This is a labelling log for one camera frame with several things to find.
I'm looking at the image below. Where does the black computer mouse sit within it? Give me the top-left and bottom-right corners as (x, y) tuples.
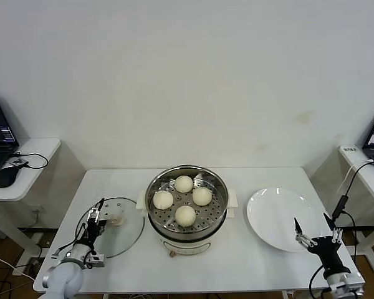
(0, 166), (21, 188)

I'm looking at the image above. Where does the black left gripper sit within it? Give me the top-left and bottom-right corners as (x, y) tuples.
(85, 199), (106, 247)

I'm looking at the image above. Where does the black power adapter cable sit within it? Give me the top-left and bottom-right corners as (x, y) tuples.
(332, 159), (374, 265)

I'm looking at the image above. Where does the white round plate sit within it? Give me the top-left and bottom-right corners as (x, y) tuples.
(246, 187), (324, 252)

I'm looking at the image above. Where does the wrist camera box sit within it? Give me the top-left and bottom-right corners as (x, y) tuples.
(86, 251), (107, 269)
(345, 274), (366, 297)

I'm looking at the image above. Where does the black usb cable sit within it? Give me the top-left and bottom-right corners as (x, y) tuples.
(14, 151), (49, 169)

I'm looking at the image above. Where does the stainless steel steamer basket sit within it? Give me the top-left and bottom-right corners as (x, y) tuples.
(136, 164), (239, 234)

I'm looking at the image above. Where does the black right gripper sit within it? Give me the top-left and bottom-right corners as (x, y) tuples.
(293, 212), (352, 277)

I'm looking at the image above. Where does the white side table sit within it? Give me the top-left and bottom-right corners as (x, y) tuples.
(339, 145), (374, 274)
(0, 138), (62, 261)

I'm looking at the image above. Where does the white charging cable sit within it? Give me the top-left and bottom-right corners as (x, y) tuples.
(338, 159), (374, 194)

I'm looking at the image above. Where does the black table foot bar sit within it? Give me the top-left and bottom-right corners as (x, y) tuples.
(17, 225), (62, 234)
(335, 224), (374, 233)

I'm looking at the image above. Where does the cream electric cooker base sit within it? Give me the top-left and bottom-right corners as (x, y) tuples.
(148, 207), (237, 258)

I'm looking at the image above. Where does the glass lid with cream handle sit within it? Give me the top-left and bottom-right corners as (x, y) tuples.
(75, 196), (145, 259)

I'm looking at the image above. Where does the white steamed baozi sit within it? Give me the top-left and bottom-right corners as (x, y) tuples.
(174, 174), (194, 194)
(152, 190), (175, 210)
(174, 205), (196, 227)
(191, 186), (214, 207)

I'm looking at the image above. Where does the black laptop with dark screen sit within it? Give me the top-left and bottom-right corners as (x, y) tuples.
(0, 92), (21, 184)

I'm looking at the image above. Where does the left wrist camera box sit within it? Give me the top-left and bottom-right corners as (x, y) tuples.
(86, 251), (107, 269)

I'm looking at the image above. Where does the small black usb hub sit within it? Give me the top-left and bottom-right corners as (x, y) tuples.
(8, 157), (29, 168)

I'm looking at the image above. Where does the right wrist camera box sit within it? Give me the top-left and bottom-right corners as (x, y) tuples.
(345, 274), (366, 297)

